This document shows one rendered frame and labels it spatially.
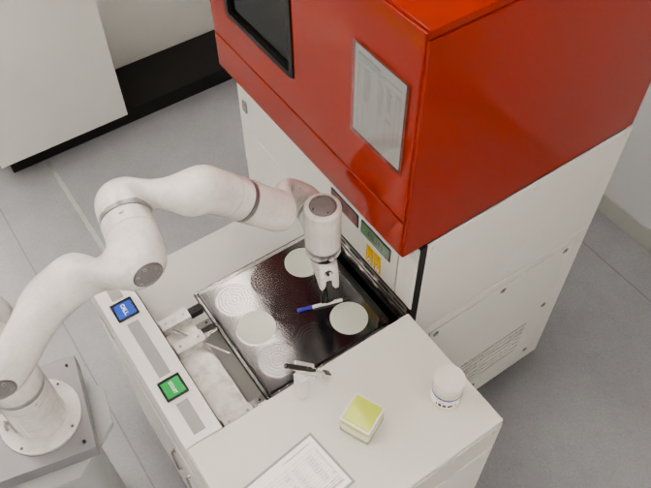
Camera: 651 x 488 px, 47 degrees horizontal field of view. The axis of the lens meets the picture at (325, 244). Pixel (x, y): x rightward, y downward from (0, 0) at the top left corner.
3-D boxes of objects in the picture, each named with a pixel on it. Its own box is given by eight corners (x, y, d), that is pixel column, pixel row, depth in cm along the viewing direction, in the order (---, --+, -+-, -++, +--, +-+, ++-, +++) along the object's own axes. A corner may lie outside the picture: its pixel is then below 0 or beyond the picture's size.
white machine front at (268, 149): (253, 156, 238) (240, 54, 206) (412, 337, 196) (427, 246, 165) (244, 160, 237) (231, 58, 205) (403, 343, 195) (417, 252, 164)
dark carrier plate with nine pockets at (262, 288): (309, 237, 208) (309, 236, 207) (384, 323, 190) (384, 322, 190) (201, 296, 196) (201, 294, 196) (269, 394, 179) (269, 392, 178)
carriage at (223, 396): (187, 316, 197) (185, 310, 195) (259, 422, 179) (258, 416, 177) (160, 331, 195) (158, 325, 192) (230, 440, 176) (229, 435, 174)
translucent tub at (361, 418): (355, 404, 169) (356, 391, 164) (384, 420, 167) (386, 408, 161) (338, 431, 165) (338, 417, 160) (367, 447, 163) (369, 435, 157)
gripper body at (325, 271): (344, 260, 171) (344, 288, 180) (331, 228, 177) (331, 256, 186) (313, 268, 170) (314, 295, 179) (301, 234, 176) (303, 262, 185)
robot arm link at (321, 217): (296, 233, 173) (315, 261, 168) (294, 197, 163) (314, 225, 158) (328, 221, 176) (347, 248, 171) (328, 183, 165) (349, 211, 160)
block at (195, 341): (201, 334, 190) (200, 328, 188) (207, 344, 189) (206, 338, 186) (173, 350, 188) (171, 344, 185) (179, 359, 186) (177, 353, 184)
